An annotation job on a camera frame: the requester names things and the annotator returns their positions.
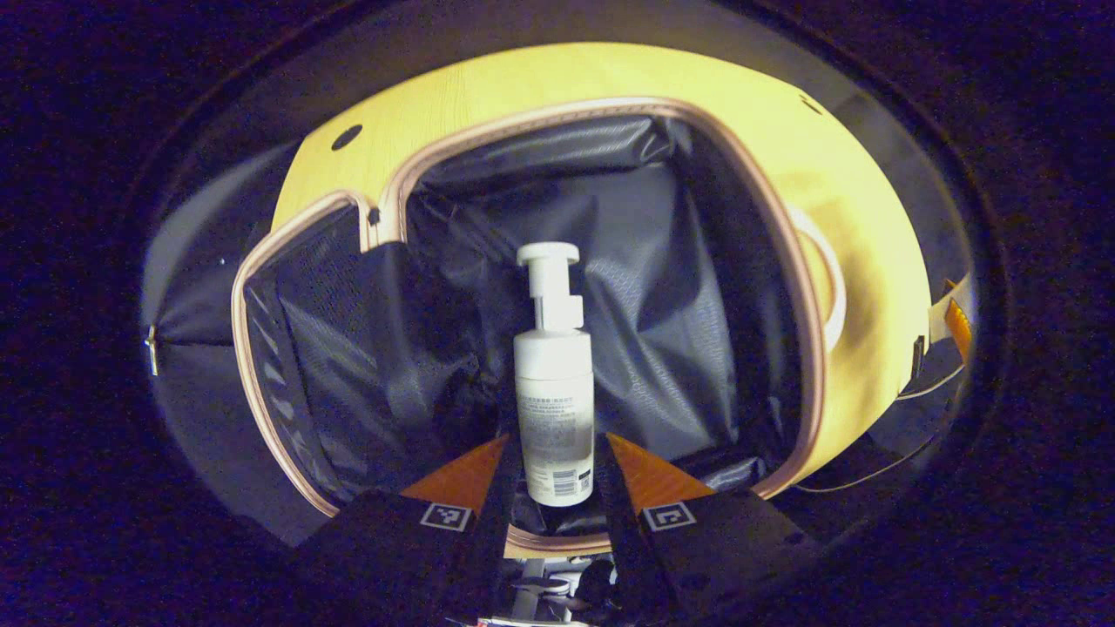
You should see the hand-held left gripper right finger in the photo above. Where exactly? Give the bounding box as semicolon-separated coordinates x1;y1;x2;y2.
595;431;820;627

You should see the pink suitcase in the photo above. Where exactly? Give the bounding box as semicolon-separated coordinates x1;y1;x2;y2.
231;96;848;558

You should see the thin cable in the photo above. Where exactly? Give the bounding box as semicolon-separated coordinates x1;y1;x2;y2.
791;366;966;495

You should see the white squeeze tube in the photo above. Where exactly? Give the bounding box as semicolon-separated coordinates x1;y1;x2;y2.
928;277;970;342

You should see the white pump bottle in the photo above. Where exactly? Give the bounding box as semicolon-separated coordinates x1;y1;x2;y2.
512;241;596;508

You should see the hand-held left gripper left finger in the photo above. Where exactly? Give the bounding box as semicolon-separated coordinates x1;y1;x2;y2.
296;433;524;627

